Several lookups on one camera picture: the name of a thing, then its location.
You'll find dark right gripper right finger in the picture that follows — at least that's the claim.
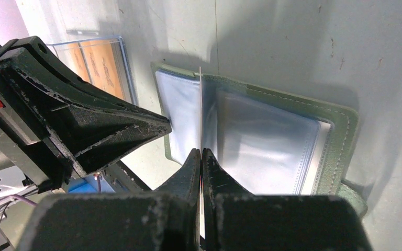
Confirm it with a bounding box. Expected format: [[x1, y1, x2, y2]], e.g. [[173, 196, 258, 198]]
[[202, 149, 372, 250]]

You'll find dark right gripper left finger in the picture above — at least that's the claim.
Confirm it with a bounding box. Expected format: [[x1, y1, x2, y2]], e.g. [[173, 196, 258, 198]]
[[17, 149, 201, 250]]

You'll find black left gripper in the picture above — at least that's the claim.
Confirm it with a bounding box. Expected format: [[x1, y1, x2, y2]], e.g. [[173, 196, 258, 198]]
[[0, 36, 171, 193]]

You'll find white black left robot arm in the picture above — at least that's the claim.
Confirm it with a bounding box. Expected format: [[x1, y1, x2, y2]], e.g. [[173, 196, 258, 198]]
[[0, 36, 171, 198]]

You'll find clear plastic tray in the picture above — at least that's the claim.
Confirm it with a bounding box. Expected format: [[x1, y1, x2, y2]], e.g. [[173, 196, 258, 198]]
[[47, 30, 139, 105]]

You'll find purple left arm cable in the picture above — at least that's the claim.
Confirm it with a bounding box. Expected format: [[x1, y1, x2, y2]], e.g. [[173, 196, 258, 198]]
[[8, 193, 39, 208]]

